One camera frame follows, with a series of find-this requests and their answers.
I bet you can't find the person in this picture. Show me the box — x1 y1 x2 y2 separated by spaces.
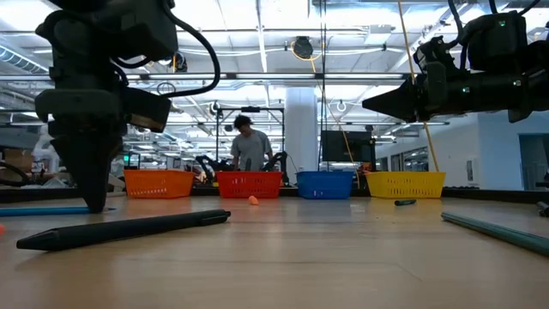
230 114 275 172

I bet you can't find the black hanging cable with coil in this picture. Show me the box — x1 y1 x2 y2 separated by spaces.
317 0 328 173

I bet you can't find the yellow plastic bin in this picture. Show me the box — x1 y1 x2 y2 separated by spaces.
365 171 447 199

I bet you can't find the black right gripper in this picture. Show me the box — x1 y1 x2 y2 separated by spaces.
362 64 458 122

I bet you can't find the orange plastic bin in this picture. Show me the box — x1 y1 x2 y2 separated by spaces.
123 169 196 200

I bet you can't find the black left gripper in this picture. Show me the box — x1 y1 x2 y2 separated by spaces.
33 88 125 215

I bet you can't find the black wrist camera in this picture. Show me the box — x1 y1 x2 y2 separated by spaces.
123 88 172 133
413 36 449 65

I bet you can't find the black pen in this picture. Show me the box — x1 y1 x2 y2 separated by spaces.
15 209 232 252

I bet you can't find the white pillar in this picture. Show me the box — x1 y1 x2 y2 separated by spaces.
285 88 318 173

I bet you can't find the black aluminium table frame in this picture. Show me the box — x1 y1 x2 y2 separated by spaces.
0 186 549 204

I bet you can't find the blue plastic bin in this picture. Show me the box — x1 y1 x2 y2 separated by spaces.
295 170 355 201

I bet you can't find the blue pencil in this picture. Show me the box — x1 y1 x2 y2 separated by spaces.
0 205 117 217

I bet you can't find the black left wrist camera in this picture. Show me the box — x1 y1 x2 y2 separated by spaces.
123 88 172 133

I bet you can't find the green pencil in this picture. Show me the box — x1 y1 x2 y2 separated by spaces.
440 211 549 258

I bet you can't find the red plastic bin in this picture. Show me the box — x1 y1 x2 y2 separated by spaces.
215 171 284 199

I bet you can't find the black background rig frame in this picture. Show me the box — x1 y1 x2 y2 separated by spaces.
215 106 286 173

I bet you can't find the black monitor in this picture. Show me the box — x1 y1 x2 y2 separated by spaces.
321 130 377 163

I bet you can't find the cardboard box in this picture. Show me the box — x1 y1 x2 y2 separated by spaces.
3 148 34 173

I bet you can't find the black ceiling cable reel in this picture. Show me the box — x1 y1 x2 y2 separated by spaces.
291 36 314 60
169 51 189 73

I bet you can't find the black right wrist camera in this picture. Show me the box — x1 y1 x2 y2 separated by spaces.
413 36 449 65

